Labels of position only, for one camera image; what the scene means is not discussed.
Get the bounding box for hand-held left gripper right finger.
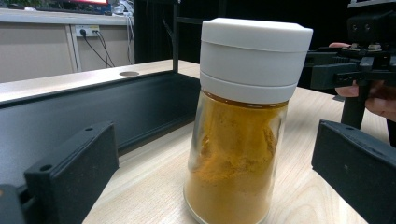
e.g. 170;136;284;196
311;119;396;224

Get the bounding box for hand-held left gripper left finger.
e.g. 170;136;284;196
23;120;120;224

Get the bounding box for black two-tier metal rack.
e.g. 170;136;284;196
0;0;204;188

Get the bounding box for glass jar of orange powder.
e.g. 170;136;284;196
183;17;314;224

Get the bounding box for black curtain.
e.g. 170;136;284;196
134;0;351;64

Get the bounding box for beige desk panel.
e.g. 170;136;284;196
0;7;135;84

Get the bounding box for white power socket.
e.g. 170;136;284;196
75;24;101;38

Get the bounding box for monitor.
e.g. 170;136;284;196
66;0;110;7

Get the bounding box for black power cable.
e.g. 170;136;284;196
79;28;116;69

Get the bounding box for white cables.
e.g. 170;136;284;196
120;0;135;65

